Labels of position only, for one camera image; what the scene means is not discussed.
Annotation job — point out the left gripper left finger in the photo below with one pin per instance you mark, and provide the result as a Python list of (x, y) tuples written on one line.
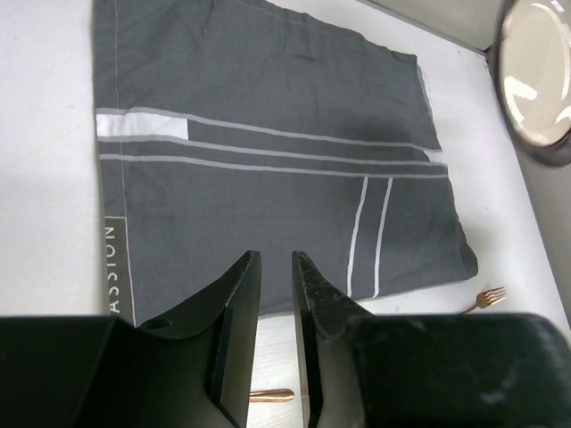
[(188, 367)]

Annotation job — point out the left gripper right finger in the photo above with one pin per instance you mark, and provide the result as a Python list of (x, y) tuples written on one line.
[(362, 370)]

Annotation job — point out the grey cloth placemat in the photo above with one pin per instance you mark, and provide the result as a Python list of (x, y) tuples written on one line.
[(229, 126)]

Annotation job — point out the copper spoon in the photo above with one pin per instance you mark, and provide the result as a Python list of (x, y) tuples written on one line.
[(279, 395)]

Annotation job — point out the copper fork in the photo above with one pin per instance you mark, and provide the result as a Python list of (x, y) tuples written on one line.
[(486, 299)]

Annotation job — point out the round metal plate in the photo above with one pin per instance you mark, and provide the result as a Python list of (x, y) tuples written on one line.
[(531, 78)]

